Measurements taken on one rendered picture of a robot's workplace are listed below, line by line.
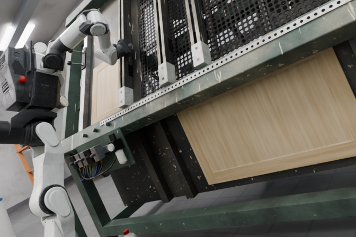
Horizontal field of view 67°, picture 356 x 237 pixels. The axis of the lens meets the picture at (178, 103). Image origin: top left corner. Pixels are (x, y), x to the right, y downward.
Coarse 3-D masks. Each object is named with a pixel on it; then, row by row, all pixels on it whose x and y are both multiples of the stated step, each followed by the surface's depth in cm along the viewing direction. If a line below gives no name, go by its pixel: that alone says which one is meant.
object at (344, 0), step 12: (336, 0) 93; (348, 0) 90; (312, 12) 98; (324, 12) 95; (288, 24) 103; (300, 24) 99; (276, 36) 105; (252, 48) 111; (228, 60) 118; (204, 72) 125; (180, 84) 134; (156, 96) 144; (132, 108) 156; (108, 120) 170
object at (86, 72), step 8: (88, 40) 226; (88, 48) 223; (88, 56) 220; (88, 64) 217; (88, 72) 214; (88, 80) 212; (88, 88) 209; (88, 96) 206; (80, 112) 201; (80, 120) 198; (80, 128) 195
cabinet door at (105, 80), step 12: (96, 72) 204; (108, 72) 193; (96, 84) 199; (108, 84) 189; (96, 96) 195; (108, 96) 185; (96, 108) 191; (108, 108) 181; (120, 108) 171; (96, 120) 186
